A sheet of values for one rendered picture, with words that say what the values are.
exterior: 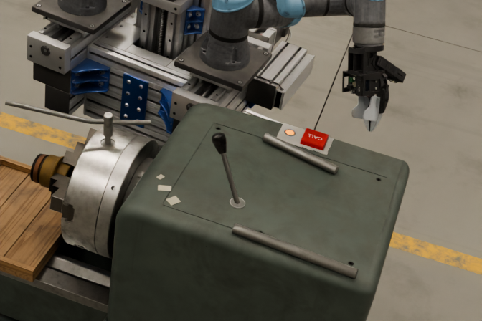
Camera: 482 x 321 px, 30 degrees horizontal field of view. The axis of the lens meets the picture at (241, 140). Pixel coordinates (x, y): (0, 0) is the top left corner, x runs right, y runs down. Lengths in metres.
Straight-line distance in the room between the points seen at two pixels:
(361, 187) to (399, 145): 2.38
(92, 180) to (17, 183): 0.50
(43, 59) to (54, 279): 0.75
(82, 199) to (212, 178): 0.31
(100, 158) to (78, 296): 0.38
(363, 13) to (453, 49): 3.39
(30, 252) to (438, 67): 3.33
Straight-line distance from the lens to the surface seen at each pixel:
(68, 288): 2.34
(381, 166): 2.24
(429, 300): 3.77
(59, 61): 2.76
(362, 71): 2.13
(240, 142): 2.20
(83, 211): 2.15
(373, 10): 2.11
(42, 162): 2.31
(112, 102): 2.90
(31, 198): 2.55
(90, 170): 2.14
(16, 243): 2.42
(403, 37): 5.45
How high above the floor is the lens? 2.59
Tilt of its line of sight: 37 degrees down
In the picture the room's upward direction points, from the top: 11 degrees clockwise
